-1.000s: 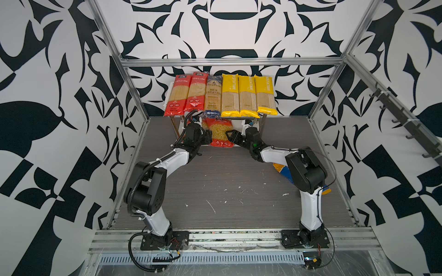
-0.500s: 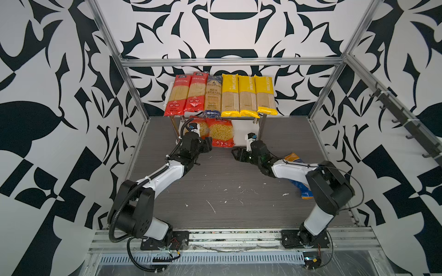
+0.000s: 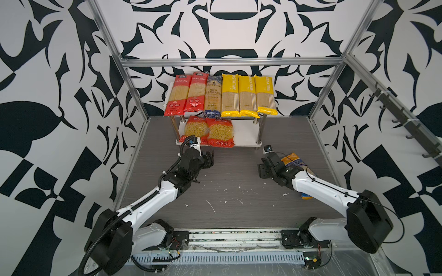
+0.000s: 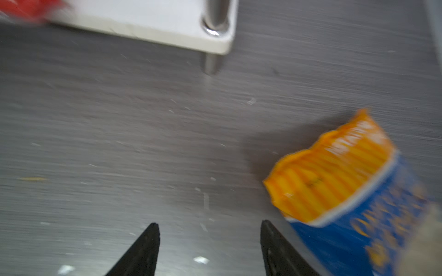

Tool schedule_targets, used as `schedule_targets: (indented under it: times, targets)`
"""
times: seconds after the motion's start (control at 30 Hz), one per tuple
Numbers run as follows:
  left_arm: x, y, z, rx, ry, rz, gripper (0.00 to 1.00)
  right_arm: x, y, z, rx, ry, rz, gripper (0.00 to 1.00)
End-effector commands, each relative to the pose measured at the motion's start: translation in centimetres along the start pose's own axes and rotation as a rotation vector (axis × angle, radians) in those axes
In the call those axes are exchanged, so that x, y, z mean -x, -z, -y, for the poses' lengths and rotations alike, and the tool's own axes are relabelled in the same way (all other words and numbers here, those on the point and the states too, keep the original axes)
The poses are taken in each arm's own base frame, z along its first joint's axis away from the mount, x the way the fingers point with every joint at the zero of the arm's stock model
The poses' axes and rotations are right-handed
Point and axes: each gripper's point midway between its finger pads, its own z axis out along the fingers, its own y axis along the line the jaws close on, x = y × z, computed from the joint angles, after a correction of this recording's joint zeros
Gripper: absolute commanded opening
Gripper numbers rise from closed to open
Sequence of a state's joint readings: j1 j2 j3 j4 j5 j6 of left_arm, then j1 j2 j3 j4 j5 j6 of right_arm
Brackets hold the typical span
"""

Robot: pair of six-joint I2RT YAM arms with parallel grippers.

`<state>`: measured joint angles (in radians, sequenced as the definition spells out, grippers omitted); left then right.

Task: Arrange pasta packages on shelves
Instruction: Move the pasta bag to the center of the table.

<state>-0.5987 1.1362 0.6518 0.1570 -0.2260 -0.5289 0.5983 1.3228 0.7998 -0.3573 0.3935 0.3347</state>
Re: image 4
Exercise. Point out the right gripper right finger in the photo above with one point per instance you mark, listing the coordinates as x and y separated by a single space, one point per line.
280 257

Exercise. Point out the white two-tier shelf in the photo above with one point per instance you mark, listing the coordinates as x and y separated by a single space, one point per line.
199 25

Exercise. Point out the red fusilli bag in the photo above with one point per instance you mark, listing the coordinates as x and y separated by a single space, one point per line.
29 11

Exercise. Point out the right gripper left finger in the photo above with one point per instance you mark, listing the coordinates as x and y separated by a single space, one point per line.
141 258

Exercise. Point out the orange blue pasta bag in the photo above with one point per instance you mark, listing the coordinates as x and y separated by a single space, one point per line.
358 206

